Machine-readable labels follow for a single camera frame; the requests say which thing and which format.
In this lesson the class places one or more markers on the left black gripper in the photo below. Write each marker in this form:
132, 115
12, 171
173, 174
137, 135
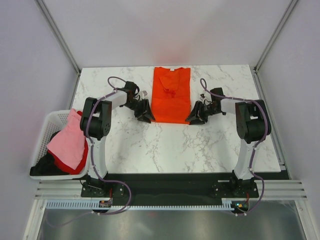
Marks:
145, 114

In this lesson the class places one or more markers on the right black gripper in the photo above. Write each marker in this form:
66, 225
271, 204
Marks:
199, 119

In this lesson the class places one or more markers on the orange t-shirt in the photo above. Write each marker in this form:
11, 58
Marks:
171, 95

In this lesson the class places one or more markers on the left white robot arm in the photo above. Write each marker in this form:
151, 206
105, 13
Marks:
96, 121

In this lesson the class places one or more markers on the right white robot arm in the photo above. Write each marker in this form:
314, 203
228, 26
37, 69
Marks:
252, 125

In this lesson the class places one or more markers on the pink t-shirt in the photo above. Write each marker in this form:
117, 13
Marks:
68, 142

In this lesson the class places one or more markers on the white plastic laundry basket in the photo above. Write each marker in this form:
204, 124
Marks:
54, 121

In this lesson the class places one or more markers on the red t-shirt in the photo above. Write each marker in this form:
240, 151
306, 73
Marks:
77, 162

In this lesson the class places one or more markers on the black t-shirt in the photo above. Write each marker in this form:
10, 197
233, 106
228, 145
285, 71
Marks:
46, 166

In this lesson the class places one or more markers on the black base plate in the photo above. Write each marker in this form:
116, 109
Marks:
169, 187

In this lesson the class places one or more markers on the white slotted cable duct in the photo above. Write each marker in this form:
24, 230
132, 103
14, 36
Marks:
99, 205

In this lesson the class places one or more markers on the aluminium frame rails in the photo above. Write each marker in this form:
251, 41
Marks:
71, 190

